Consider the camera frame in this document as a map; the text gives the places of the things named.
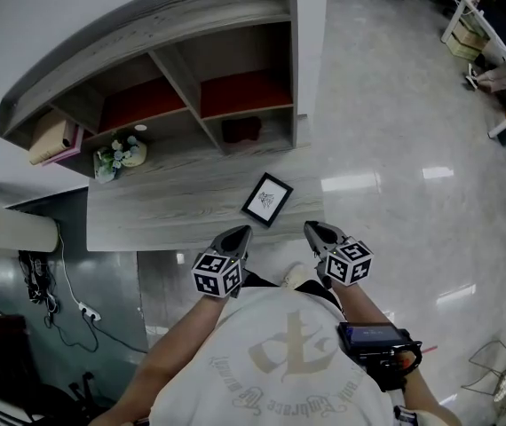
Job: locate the flower bouquet in cream vase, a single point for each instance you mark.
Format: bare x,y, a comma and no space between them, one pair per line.
117,155

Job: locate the person's white printed t-shirt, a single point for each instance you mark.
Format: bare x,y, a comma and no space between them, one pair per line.
271,362

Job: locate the grey wooden desk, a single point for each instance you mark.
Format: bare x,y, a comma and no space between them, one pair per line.
182,207

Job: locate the beige book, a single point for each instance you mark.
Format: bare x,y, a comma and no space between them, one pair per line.
51,138

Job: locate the white office desk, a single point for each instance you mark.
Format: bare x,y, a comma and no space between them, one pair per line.
501,51

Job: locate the black stand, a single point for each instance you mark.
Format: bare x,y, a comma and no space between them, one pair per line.
86,391

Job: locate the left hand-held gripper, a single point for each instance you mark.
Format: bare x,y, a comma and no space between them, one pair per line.
217,271

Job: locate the cardboard box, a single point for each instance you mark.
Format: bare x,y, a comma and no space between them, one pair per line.
468,40

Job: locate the person's left forearm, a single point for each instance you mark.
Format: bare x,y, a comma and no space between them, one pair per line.
171,349

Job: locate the pink book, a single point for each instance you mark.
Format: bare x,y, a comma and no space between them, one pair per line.
68,149

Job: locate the person's white shoe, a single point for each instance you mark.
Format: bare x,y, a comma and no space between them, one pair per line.
295,275

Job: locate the small white round disc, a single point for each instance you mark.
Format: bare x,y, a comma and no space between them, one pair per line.
140,128

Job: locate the person's right forearm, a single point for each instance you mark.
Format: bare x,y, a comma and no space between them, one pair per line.
368,313

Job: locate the white power strip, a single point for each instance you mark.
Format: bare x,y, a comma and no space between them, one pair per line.
89,311

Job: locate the grey wooden shelf unit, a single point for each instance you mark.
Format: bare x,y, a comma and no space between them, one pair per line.
177,29

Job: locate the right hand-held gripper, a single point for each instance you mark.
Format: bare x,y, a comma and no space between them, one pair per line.
346,262

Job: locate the white air conditioner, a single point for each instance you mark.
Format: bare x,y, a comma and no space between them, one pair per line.
13,229

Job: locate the black picture frame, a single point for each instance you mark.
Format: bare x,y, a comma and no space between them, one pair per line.
267,199

